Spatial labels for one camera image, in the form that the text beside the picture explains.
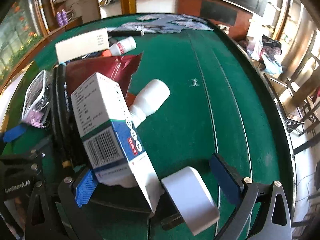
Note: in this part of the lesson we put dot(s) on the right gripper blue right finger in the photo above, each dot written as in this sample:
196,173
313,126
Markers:
273,219

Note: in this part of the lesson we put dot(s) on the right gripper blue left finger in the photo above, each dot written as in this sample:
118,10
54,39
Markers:
74,192

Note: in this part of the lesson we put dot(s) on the blue white medicine box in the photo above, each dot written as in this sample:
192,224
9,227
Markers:
110,139

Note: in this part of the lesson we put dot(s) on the clear pink pouch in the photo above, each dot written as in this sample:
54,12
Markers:
37,100

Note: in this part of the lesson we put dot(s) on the white plastic squeeze bottle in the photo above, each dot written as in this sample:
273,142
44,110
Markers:
148,101

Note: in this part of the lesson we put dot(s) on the dark red foil pouch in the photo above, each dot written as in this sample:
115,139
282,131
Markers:
118,68

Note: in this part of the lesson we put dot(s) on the long white green box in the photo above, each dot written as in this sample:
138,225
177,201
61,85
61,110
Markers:
82,44

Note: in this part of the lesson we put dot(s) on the white bottle orange cap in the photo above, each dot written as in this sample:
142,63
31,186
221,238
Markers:
120,48

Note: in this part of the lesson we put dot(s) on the wooden chair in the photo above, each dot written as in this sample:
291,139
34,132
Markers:
298,96

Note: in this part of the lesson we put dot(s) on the purple spray bottles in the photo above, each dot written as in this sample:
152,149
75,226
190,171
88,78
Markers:
61,17

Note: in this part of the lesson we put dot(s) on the black marker white cap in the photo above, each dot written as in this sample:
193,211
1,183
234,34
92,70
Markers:
125,33

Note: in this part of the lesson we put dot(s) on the pile of clothes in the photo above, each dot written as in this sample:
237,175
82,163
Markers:
266,52

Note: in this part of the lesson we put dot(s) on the scattered playing cards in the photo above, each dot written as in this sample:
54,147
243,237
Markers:
165,24

